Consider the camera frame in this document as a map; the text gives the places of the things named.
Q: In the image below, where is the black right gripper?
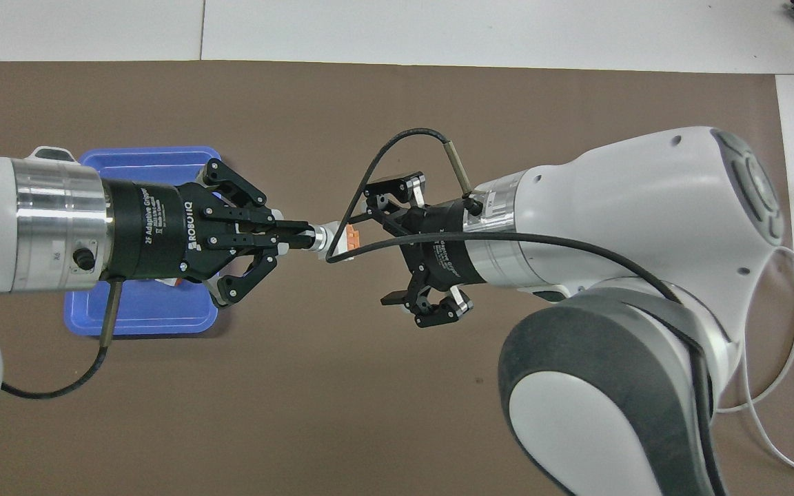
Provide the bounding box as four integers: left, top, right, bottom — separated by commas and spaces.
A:
349, 174, 489, 329

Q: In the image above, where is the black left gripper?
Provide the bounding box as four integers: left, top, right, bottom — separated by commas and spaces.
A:
101, 158, 315, 307

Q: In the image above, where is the orange white rotary switch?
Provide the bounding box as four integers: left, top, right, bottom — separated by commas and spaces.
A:
304, 219, 365, 263

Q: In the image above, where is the blue plastic tray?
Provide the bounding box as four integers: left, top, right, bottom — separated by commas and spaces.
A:
65, 145, 224, 337

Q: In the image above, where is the brown paper table mat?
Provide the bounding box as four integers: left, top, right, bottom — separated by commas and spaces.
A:
0, 61, 794, 496

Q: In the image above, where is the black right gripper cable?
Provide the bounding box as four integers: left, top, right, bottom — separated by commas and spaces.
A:
325, 129, 729, 496

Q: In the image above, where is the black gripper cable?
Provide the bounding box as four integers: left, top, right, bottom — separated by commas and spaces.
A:
325, 129, 729, 496
0, 279, 125, 400

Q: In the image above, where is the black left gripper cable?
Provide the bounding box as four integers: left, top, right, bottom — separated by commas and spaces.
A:
0, 279, 125, 400

